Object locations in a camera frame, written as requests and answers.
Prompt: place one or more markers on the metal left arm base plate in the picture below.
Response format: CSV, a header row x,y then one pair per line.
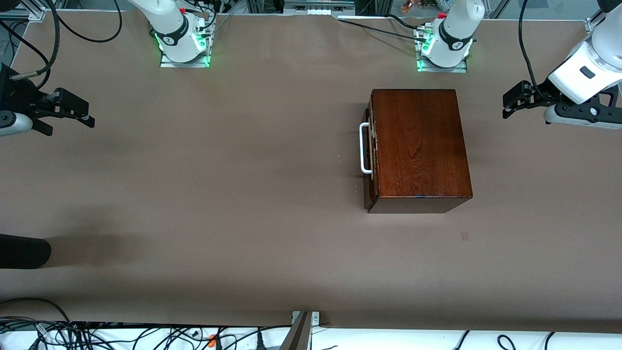
x,y
459,69

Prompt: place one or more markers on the small orange clip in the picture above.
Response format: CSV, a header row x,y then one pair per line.
x,y
212,340

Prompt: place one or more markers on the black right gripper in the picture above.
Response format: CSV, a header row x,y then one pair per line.
x,y
17,95

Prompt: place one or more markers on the grey metal connector box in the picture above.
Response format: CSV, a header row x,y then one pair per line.
x,y
318,5

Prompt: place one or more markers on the aluminium frame corner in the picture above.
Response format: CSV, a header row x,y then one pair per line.
x,y
592,25
34,12

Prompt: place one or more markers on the dark brown wooden drawer cabinet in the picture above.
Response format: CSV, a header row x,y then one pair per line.
x,y
420,146

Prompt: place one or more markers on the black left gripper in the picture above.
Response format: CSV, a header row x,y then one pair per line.
x,y
543,92

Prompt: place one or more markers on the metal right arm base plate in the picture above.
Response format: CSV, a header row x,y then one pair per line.
x,y
184,64

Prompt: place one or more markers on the black cylinder object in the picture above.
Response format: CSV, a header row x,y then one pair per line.
x,y
24,251

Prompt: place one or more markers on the small metal bracket plate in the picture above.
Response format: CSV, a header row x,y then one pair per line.
x,y
316,318

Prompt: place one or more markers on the dark slanted beam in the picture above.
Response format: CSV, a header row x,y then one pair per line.
x,y
297,338

